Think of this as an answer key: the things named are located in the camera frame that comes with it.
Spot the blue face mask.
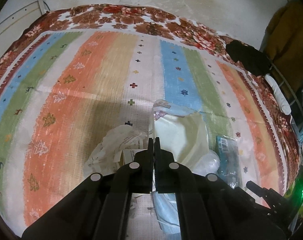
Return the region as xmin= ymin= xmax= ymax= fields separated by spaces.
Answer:
xmin=152 ymin=191 xmax=180 ymax=235

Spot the clear plastic bag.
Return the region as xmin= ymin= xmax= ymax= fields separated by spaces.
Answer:
xmin=191 ymin=150 xmax=220 ymax=176

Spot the teal barcode packet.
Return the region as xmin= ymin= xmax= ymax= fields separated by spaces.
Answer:
xmin=216 ymin=135 xmax=241 ymax=189

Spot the cream plastic bag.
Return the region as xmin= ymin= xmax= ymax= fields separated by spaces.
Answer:
xmin=149 ymin=100 xmax=209 ymax=169

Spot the white rolled pillow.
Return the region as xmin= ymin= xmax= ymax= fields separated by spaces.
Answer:
xmin=264 ymin=74 xmax=291 ymax=115

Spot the striped colourful bed mat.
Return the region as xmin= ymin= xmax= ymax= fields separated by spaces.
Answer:
xmin=0 ymin=30 xmax=289 ymax=235

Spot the black cloth bundle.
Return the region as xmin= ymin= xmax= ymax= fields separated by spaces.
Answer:
xmin=226 ymin=40 xmax=271 ymax=76

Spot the brown hanging garment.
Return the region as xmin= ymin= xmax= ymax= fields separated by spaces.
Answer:
xmin=263 ymin=0 xmax=303 ymax=93

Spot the red floral blanket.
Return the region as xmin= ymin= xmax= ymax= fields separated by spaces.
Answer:
xmin=0 ymin=4 xmax=299 ymax=194

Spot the white wall panel door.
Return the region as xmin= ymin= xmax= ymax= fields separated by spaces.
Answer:
xmin=0 ymin=0 xmax=48 ymax=41

